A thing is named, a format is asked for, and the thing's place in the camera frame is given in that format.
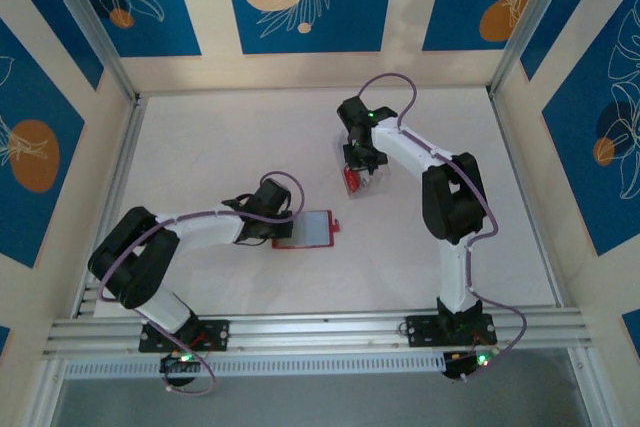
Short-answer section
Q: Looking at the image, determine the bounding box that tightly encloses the red box base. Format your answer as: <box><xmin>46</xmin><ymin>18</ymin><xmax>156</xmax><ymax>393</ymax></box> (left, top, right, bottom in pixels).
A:
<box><xmin>272</xmin><ymin>210</ymin><xmax>342</xmax><ymax>251</ymax></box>

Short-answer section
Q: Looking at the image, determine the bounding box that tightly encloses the clear acrylic card box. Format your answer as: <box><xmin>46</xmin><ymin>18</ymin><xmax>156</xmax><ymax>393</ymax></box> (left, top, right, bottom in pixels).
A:
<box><xmin>331</xmin><ymin>131</ymin><xmax>392</xmax><ymax>202</ymax></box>

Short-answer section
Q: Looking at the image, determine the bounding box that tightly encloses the black controller board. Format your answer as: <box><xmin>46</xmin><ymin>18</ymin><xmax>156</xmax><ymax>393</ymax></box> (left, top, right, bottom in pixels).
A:
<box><xmin>159</xmin><ymin>351</ymin><xmax>201</xmax><ymax>388</ymax></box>
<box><xmin>441</xmin><ymin>346</ymin><xmax>499</xmax><ymax>382</ymax></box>

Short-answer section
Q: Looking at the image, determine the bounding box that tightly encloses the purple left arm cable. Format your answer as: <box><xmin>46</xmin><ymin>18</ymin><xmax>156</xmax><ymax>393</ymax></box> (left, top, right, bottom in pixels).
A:
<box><xmin>96</xmin><ymin>171</ymin><xmax>307</xmax><ymax>396</ymax></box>

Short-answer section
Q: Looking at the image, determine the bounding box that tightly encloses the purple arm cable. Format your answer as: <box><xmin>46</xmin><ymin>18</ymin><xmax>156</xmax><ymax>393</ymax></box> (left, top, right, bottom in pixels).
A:
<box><xmin>357</xmin><ymin>71</ymin><xmax>529</xmax><ymax>383</ymax></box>
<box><xmin>96</xmin><ymin>171</ymin><xmax>307</xmax><ymax>396</ymax></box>

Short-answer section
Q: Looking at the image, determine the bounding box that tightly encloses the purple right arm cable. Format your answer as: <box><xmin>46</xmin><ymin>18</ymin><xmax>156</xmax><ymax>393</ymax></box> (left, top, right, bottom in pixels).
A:
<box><xmin>357</xmin><ymin>71</ymin><xmax>529</xmax><ymax>383</ymax></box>

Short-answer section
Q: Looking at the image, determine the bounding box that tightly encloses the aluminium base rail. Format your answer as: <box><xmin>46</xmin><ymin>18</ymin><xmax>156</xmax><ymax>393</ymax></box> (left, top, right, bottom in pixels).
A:
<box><xmin>42</xmin><ymin>306</ymin><xmax>594</xmax><ymax>359</ymax></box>

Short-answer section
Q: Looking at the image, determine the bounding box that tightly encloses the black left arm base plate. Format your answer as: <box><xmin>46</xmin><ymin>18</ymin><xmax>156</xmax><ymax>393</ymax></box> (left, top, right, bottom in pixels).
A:
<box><xmin>138</xmin><ymin>319</ymin><xmax>232</xmax><ymax>353</ymax></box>

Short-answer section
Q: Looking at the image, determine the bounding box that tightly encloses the white slotted cable duct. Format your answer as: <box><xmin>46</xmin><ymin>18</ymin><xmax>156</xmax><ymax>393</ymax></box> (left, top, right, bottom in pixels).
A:
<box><xmin>62</xmin><ymin>350</ymin><xmax>449</xmax><ymax>379</ymax></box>

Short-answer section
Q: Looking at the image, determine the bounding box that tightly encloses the aluminium side rail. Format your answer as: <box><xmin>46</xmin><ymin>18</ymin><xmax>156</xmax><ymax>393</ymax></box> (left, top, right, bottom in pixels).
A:
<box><xmin>489</xmin><ymin>89</ymin><xmax>565</xmax><ymax>309</ymax></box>
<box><xmin>72</xmin><ymin>94</ymin><xmax>149</xmax><ymax>321</ymax></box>

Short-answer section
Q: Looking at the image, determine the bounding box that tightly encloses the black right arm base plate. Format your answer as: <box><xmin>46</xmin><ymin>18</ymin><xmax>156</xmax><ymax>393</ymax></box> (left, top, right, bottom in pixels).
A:
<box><xmin>404</xmin><ymin>313</ymin><xmax>499</xmax><ymax>348</ymax></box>

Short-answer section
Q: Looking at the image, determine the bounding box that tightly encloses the aluminium frame post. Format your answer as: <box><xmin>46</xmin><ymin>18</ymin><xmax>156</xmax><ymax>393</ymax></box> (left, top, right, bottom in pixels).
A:
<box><xmin>37</xmin><ymin>0</ymin><xmax>140</xmax><ymax>103</ymax></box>
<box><xmin>488</xmin><ymin>0</ymin><xmax>574</xmax><ymax>101</ymax></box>

